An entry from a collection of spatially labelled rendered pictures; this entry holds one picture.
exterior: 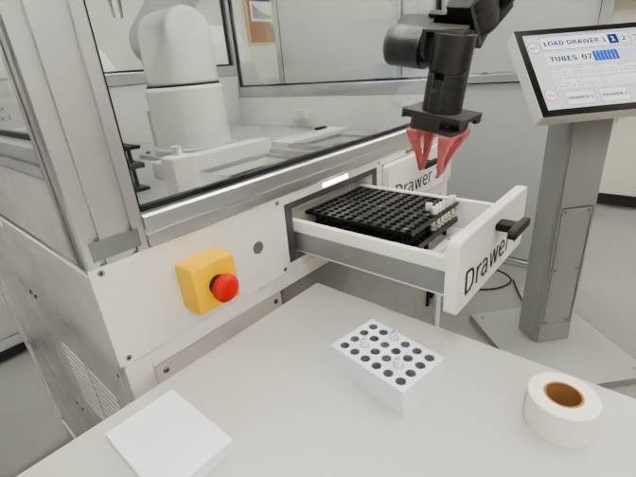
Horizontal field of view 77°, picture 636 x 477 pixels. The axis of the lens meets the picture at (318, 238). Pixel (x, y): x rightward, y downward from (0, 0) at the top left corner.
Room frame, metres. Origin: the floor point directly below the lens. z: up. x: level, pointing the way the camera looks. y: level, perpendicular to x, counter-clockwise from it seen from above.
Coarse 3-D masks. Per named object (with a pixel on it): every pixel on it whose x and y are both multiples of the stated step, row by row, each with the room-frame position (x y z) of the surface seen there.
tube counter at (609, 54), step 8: (608, 48) 1.34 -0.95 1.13; (616, 48) 1.34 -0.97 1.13; (624, 48) 1.34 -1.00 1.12; (632, 48) 1.34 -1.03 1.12; (584, 56) 1.32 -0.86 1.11; (592, 56) 1.32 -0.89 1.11; (600, 56) 1.32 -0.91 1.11; (608, 56) 1.32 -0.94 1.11; (616, 56) 1.32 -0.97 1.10; (624, 56) 1.32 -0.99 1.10; (632, 56) 1.32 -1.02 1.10
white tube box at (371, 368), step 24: (360, 336) 0.45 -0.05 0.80; (384, 336) 0.45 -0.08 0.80; (336, 360) 0.43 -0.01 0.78; (360, 360) 0.41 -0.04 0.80; (384, 360) 0.41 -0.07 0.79; (408, 360) 0.41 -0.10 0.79; (432, 360) 0.40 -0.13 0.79; (360, 384) 0.40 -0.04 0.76; (384, 384) 0.37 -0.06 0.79; (408, 384) 0.36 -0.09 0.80; (432, 384) 0.38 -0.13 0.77; (408, 408) 0.35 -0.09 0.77
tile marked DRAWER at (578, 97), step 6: (576, 90) 1.24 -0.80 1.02; (582, 90) 1.24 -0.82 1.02; (588, 90) 1.24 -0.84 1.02; (570, 96) 1.22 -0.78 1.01; (576, 96) 1.22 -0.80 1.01; (582, 96) 1.22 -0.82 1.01; (588, 96) 1.22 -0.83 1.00; (594, 96) 1.22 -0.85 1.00; (570, 102) 1.21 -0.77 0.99; (576, 102) 1.21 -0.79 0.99; (582, 102) 1.21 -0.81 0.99; (588, 102) 1.21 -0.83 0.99; (594, 102) 1.21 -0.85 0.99
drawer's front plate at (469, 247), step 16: (512, 192) 0.63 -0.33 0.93; (496, 208) 0.56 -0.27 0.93; (512, 208) 0.61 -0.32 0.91; (480, 224) 0.51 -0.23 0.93; (464, 240) 0.46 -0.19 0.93; (480, 240) 0.50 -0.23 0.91; (496, 240) 0.56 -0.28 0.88; (512, 240) 0.62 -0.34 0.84; (448, 256) 0.46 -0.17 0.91; (464, 256) 0.46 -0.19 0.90; (480, 256) 0.51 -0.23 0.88; (448, 272) 0.46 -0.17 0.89; (464, 272) 0.47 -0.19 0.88; (480, 272) 0.51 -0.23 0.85; (448, 288) 0.46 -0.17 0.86; (464, 288) 0.47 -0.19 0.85; (448, 304) 0.46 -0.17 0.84; (464, 304) 0.47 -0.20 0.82
